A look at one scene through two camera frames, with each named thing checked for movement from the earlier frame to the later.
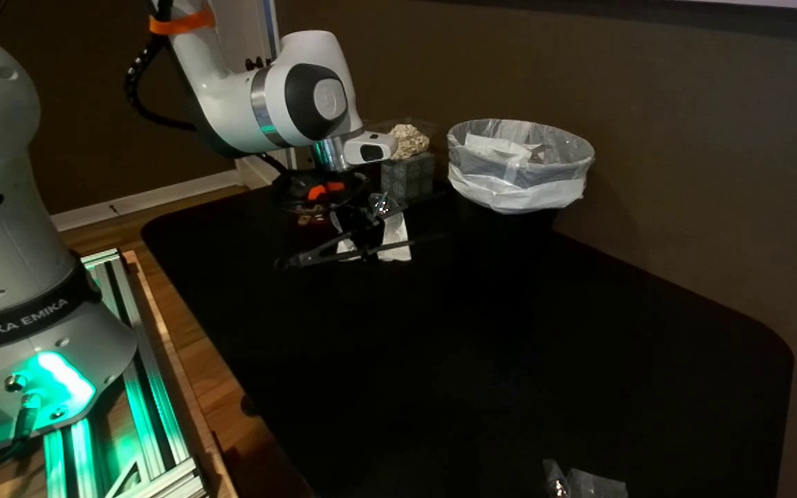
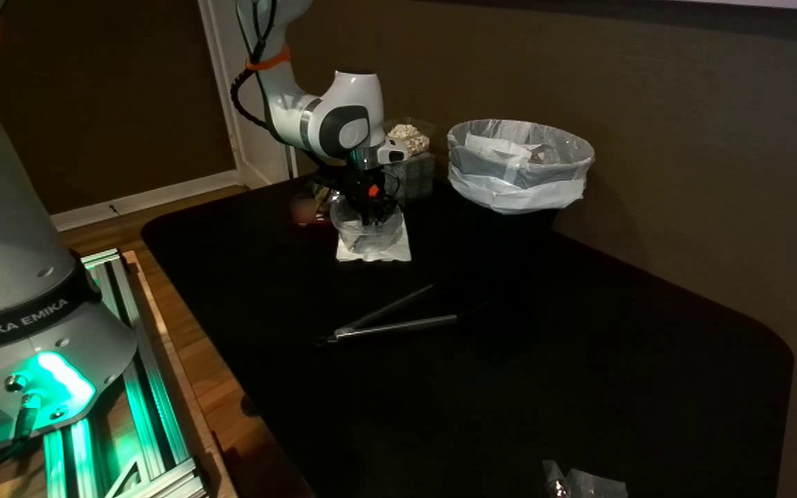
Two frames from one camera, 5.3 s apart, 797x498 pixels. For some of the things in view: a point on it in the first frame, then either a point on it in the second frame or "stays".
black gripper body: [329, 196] → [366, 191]
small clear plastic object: [582, 483] stays
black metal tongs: [354, 248] → [356, 329]
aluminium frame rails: [131, 447] stays
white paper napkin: [394, 242] stays
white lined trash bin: [517, 165] stays
